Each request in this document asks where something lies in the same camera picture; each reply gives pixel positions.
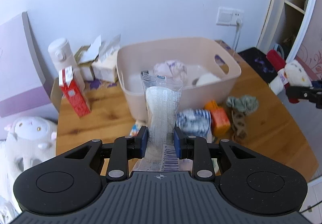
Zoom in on brown hair claw clip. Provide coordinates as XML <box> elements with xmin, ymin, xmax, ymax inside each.
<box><xmin>231</xmin><ymin>109</ymin><xmax>248</xmax><ymax>142</ymax></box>

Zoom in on clear plastic packet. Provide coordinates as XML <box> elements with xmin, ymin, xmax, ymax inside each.
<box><xmin>133</xmin><ymin>72</ymin><xmax>183</xmax><ymax>172</ymax></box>

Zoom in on colourful small tissue pack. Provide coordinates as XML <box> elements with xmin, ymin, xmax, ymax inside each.
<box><xmin>129</xmin><ymin>123</ymin><xmax>141</xmax><ymax>136</ymax></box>

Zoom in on blue checked fabric scrunchie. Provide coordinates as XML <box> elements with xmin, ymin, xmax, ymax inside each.
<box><xmin>176</xmin><ymin>109</ymin><xmax>211</xmax><ymax>138</ymax></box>

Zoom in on orange plastic bottle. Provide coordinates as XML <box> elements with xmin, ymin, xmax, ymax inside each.
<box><xmin>204</xmin><ymin>100</ymin><xmax>231</xmax><ymax>137</ymax></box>

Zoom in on blue headphones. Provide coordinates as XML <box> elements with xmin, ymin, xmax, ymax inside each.
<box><xmin>273</xmin><ymin>43</ymin><xmax>285</xmax><ymax>59</ymax></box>

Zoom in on green striped scrunchie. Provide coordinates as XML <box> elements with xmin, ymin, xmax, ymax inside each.
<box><xmin>226</xmin><ymin>95</ymin><xmax>259</xmax><ymax>115</ymax></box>

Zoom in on beige plastic storage basket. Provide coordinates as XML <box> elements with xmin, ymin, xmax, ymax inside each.
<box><xmin>116</xmin><ymin>38</ymin><xmax>241</xmax><ymax>120</ymax></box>

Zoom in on red white carton box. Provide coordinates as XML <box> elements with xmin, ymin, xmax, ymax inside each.
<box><xmin>58</xmin><ymin>65</ymin><xmax>91</xmax><ymax>117</ymax></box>

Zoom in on white plush doll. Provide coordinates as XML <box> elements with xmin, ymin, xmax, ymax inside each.
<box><xmin>5</xmin><ymin>117</ymin><xmax>57</xmax><ymax>175</ymax></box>

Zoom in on tissue box with tissues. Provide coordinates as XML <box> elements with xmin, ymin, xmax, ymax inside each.
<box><xmin>74</xmin><ymin>35</ymin><xmax>101</xmax><ymax>82</ymax></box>

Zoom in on white wardrobe shelf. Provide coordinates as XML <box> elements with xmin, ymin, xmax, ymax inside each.
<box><xmin>257</xmin><ymin>0</ymin><xmax>316</xmax><ymax>62</ymax></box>

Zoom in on white thermos bottle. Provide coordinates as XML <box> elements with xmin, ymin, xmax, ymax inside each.
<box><xmin>48</xmin><ymin>38</ymin><xmax>85</xmax><ymax>90</ymax></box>

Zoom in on lilac bed headboard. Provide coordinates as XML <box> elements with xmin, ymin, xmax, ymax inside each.
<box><xmin>1</xmin><ymin>12</ymin><xmax>58</xmax><ymax>120</ymax></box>

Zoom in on white plug and cable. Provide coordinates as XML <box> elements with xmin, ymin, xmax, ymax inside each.
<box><xmin>232</xmin><ymin>18</ymin><xmax>244</xmax><ymax>51</ymax></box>

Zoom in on white wall switch socket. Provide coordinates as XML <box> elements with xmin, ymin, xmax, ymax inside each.
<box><xmin>216</xmin><ymin>7</ymin><xmax>245</xmax><ymax>26</ymax></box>

